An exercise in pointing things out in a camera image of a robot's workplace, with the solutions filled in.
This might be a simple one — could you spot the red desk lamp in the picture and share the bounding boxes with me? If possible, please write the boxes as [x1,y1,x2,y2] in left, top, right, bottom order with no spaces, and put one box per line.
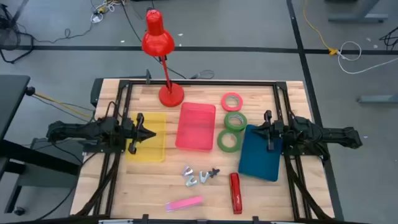
[141,8,185,108]

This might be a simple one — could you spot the thin yellow cord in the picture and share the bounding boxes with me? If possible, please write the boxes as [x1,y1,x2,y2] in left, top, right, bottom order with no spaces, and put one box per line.
[34,92,94,119]

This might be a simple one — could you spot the black tangled floor cables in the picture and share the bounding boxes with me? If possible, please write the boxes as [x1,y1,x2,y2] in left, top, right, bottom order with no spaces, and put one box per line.
[379,26,398,50]

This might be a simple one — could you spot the black floor fan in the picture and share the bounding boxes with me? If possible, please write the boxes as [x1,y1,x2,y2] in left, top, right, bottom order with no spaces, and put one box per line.
[0,2,22,52]

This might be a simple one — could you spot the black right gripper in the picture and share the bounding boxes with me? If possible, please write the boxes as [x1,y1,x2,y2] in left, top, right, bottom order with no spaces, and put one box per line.
[251,110,284,152]

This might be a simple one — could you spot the white cable bundle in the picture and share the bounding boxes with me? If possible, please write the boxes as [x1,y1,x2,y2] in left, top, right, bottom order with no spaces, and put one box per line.
[90,0,125,24]

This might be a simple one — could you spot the black lamp power cord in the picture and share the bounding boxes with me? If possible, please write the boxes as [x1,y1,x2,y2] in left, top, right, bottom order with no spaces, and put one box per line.
[120,0,187,79]

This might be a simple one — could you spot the yellow plastic tray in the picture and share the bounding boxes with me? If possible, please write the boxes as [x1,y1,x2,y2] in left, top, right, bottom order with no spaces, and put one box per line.
[125,111,168,163]

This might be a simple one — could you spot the pink plastic tray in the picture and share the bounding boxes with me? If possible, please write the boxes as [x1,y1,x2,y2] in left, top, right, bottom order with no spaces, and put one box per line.
[174,101,217,152]

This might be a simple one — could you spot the yellow extension cable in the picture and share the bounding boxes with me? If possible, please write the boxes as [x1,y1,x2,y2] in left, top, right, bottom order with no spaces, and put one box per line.
[303,0,339,57]

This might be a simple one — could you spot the blue plastic tray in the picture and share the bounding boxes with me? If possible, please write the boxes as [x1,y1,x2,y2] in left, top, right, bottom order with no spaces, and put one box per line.
[238,124,284,183]

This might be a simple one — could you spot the black side table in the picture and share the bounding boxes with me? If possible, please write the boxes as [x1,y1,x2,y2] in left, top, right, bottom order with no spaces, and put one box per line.
[0,74,80,217]

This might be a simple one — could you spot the black aluminium table frame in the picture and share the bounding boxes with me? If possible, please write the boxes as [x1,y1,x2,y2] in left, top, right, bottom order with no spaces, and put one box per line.
[74,78,336,224]

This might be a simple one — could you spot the grey desk foot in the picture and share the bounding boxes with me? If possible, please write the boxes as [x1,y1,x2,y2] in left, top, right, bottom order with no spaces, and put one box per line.
[356,95,398,104]

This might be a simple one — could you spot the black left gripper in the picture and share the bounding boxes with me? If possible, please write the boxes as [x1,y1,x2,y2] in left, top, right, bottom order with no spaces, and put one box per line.
[123,112,157,156]

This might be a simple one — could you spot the red stapler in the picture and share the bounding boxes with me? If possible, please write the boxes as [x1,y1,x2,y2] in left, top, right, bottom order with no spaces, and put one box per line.
[228,172,243,215]

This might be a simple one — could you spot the green tape roll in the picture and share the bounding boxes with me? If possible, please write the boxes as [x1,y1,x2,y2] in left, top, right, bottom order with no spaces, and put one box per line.
[223,111,248,133]
[216,129,243,153]

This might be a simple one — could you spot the white floor cable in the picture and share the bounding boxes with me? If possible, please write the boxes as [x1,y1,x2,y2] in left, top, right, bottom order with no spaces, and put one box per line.
[337,40,398,75]

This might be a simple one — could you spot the pink and white stapler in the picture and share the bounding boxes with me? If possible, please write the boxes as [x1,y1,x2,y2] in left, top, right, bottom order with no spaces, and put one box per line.
[164,195,205,213]

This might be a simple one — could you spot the thin black floor cable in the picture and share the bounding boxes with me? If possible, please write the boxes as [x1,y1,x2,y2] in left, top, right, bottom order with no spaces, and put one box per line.
[17,18,94,44]

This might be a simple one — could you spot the grey desk base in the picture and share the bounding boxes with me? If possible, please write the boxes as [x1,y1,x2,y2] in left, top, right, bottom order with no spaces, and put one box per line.
[328,0,389,23]

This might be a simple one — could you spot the pink tape roll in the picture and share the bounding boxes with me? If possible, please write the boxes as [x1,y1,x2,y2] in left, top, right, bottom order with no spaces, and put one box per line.
[221,91,244,112]

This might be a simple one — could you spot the light blue staple remover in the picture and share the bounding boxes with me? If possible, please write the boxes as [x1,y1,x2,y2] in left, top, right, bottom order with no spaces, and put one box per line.
[198,170,211,184]

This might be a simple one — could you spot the black table corner bracket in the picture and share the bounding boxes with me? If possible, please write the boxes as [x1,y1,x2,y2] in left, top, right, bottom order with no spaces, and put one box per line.
[90,77,104,108]

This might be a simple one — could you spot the grey metal base plate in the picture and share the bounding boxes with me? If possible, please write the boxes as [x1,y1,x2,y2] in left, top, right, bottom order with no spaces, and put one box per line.
[18,137,84,189]

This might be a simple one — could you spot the grey coiled cable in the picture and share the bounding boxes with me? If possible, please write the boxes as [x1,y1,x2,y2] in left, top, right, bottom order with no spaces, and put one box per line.
[189,70,215,80]

